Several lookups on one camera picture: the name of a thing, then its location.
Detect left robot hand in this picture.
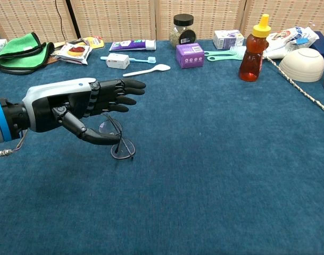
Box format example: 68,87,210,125
21,77,147,146

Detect thin-framed eyeglasses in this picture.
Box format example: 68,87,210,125
98,113,136,161

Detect red tart snack pack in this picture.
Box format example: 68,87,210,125
55,41,93,65

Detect green cloth black trim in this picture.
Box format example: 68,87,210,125
0,32,55,75

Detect razor on yellow card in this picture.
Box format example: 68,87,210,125
76,36,105,49

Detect small white box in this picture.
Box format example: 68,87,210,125
106,53,131,70

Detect purple white toothpaste tube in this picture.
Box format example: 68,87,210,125
108,39,157,52

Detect light blue toothbrush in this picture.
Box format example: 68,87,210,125
99,55,157,64

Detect white plastic spoon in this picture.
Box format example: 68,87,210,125
122,63,171,78

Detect bamboo folding screen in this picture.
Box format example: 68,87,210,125
0,0,324,44

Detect purple cardboard box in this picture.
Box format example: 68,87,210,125
176,42,205,70

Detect glass jar black lid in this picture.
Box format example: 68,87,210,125
169,13,198,50

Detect blue table cover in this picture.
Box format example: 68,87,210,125
0,39,324,255

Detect white purple carton box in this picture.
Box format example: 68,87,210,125
212,29,245,50

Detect honey bottle yellow cap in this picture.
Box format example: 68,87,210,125
238,13,271,83

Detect white printed snack bag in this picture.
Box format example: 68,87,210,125
262,25,320,60

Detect beige bowl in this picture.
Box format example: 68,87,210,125
278,47,324,83

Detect black hanging cable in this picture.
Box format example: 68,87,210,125
54,0,64,44

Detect speckled white rope bundle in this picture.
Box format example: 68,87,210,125
267,56,324,120

